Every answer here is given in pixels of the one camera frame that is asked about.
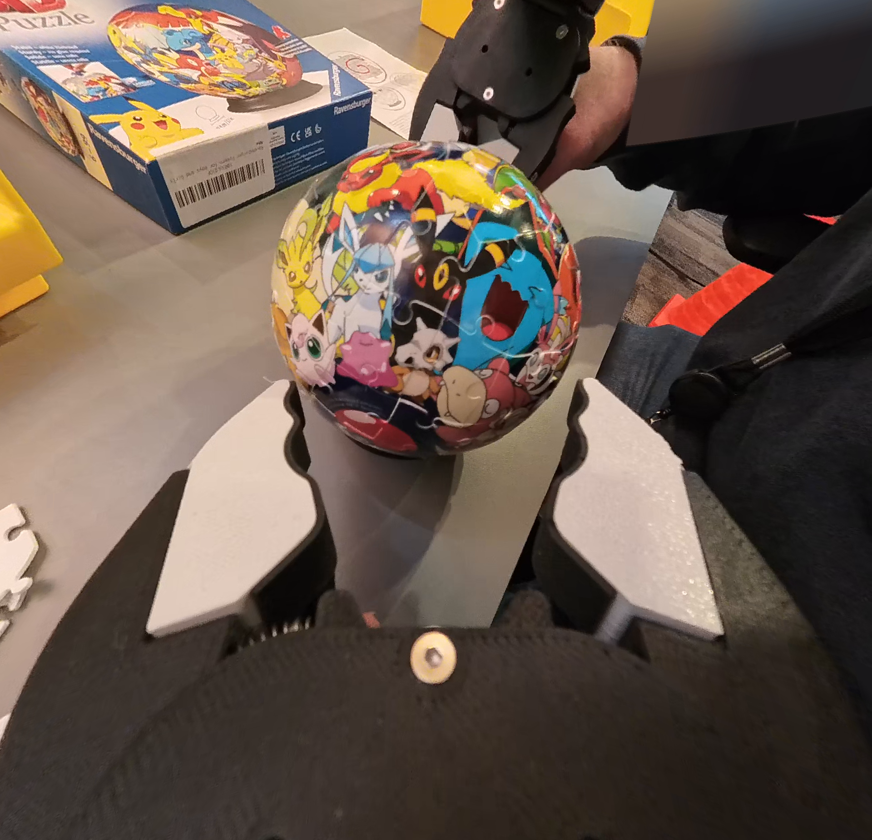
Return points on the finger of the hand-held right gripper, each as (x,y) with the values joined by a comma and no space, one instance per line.
(492,131)

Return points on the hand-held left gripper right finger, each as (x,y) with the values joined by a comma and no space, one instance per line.
(627,513)

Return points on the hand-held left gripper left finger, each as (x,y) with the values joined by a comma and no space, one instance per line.
(235,526)

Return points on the colourful cartoon puzzle ball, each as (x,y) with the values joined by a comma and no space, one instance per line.
(422,295)

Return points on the blue puzzle box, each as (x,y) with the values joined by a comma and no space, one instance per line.
(170,138)

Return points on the person's right hand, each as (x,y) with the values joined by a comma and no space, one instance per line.
(603,104)

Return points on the yellow plastic bin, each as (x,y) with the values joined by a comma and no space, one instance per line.
(24,254)
(449,2)

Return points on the white instruction sheet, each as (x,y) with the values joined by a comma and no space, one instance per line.
(381,77)

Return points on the black round badge reel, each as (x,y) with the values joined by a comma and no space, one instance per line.
(702,394)

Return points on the orange fabric item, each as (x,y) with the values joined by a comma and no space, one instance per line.
(715,298)

